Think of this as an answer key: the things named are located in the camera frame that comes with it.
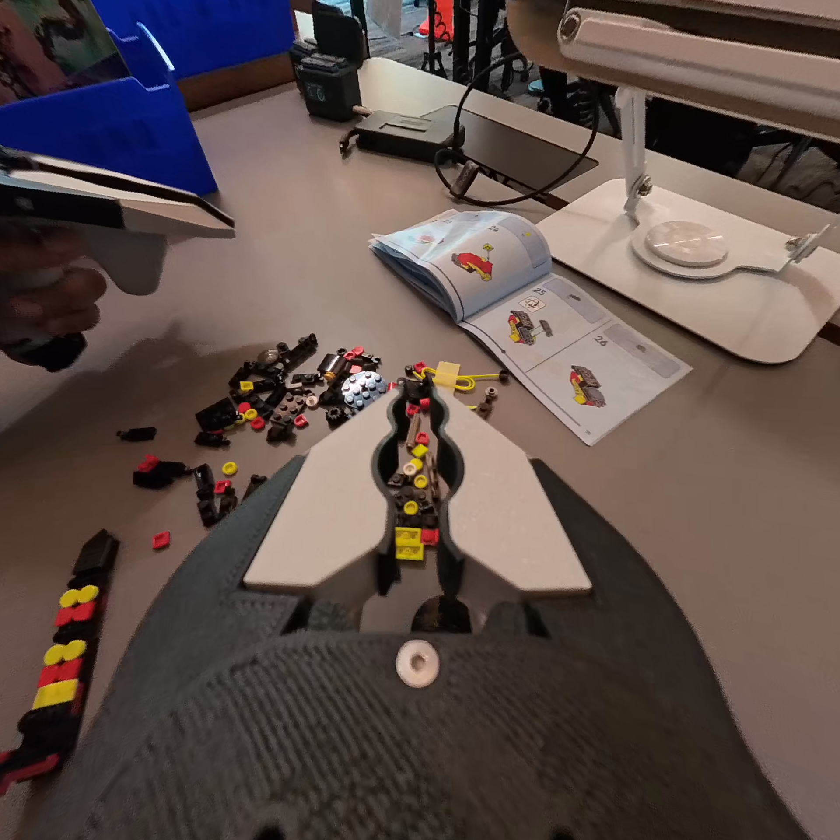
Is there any flat black adapter box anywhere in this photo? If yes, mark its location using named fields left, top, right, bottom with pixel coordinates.
left=354, top=110, right=467, bottom=164

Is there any yellow lego string on holder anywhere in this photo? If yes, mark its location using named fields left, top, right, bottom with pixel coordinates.
left=420, top=360, right=510, bottom=395

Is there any blue plastic bin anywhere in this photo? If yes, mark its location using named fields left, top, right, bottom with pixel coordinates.
left=0, top=23, right=219, bottom=198
left=92, top=0, right=296, bottom=83

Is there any long black lego assembly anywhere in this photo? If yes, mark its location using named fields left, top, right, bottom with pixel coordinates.
left=0, top=530, right=121, bottom=795

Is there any dark desk hatch cover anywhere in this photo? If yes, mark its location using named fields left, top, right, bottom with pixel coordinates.
left=420, top=105, right=599, bottom=202

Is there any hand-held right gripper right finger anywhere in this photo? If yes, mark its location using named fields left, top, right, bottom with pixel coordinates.
left=420, top=386, right=595, bottom=621

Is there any colourful printed box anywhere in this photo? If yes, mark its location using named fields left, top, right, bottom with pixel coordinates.
left=0, top=0, right=131, bottom=106

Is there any black tripod stand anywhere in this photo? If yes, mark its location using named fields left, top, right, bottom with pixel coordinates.
left=419, top=0, right=460, bottom=81

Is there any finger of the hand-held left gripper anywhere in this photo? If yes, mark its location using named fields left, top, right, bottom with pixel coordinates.
left=120, top=194, right=236, bottom=240
left=0, top=156, right=217, bottom=201

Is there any person's left hand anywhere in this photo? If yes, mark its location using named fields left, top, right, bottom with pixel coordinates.
left=0, top=222, right=107, bottom=349

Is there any round dark blue lego plate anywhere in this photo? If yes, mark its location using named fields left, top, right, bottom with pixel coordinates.
left=343, top=371, right=388, bottom=412

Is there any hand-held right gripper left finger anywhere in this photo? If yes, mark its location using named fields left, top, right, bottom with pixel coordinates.
left=243, top=384, right=408, bottom=597

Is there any lego instruction booklet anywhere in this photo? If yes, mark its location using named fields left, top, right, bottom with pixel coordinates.
left=367, top=209, right=694, bottom=447

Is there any black battery device with display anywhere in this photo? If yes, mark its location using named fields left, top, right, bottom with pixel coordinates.
left=293, top=55, right=364, bottom=123

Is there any pile of lego pieces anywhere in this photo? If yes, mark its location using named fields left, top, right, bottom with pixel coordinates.
left=117, top=335, right=509, bottom=560

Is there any white lamp stand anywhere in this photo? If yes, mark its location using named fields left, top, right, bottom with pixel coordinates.
left=535, top=0, right=840, bottom=366

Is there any long black cable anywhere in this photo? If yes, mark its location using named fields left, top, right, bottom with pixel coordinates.
left=433, top=51, right=602, bottom=202

